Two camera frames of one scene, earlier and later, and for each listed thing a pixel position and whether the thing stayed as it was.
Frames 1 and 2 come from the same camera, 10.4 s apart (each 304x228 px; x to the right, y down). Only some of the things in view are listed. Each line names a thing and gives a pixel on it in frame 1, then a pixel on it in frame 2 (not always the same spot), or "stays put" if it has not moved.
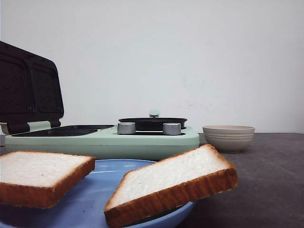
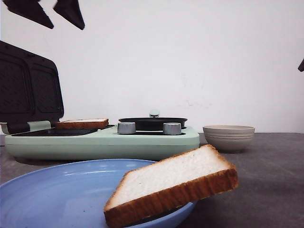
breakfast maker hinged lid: x=31 y=90 stays put
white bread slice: x=144 y=191 stays put
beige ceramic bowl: x=229 y=138 stays put
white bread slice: x=39 y=180 → x=81 y=123
